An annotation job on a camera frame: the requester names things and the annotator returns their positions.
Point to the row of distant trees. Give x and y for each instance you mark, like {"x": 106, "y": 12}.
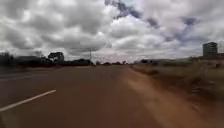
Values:
{"x": 111, "y": 63}

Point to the pole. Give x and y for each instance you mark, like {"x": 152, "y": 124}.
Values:
{"x": 90, "y": 56}

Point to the reddish brown asphalt road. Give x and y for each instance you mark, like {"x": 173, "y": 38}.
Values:
{"x": 90, "y": 100}

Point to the dark building with roof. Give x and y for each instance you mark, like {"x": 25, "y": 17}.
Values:
{"x": 56, "y": 57}

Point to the sandy dirt roadside strip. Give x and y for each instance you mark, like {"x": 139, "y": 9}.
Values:
{"x": 160, "y": 100}

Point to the dry grass verge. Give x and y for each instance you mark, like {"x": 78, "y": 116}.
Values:
{"x": 186, "y": 75}

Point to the row of low dark buildings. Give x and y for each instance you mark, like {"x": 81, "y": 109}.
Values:
{"x": 30, "y": 61}

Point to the white painted road line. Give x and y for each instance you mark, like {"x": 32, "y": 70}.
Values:
{"x": 28, "y": 99}

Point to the tall grey building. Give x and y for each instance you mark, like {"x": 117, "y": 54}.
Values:
{"x": 210, "y": 49}

